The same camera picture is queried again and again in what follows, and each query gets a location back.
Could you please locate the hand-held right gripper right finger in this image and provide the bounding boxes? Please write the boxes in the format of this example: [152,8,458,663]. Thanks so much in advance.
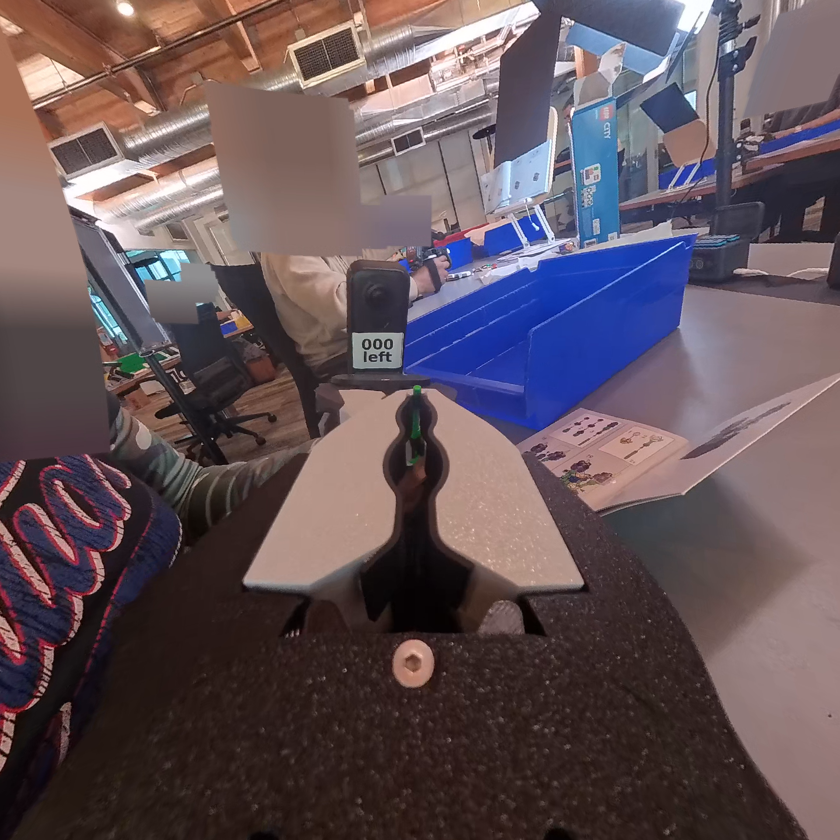
[420,392,586,628]

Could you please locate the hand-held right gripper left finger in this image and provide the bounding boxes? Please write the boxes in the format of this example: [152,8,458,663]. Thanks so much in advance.
[245,392,410,628]

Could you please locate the green lego stem piece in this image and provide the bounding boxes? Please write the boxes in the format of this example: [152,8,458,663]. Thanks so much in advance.
[403,384,429,469]

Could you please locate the blue plastic bin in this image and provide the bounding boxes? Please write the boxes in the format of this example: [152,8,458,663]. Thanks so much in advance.
[399,233,698,433]

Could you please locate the person's left forearm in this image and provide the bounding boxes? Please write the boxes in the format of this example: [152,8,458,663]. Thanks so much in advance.
[109,398,319,542]

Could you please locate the lego instruction booklet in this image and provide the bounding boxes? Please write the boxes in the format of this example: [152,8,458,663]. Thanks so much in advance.
[518,373,840,514]

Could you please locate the black office chair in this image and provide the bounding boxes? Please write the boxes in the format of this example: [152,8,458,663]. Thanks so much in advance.
[142,304,279,466]
[210,262,324,437]

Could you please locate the blue bins on far desk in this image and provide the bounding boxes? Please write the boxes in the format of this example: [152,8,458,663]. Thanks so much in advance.
[439,210,557,269]

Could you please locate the tall blue cardboard box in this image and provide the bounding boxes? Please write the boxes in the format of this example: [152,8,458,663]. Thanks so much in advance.
[567,98,623,249]

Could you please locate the person's dark printed sweatshirt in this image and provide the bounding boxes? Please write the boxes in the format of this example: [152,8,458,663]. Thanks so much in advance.
[0,452,186,821]

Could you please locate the small black box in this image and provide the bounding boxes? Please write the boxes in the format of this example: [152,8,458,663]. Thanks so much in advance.
[688,233,753,284]

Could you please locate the wooden desk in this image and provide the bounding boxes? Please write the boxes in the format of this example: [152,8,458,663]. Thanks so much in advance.
[617,121,840,214]

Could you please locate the black light stand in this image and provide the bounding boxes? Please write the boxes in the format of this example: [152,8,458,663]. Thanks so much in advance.
[705,0,765,240]

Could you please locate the silver ventilation duct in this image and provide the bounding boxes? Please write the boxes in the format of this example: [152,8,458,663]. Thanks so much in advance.
[50,0,539,224]

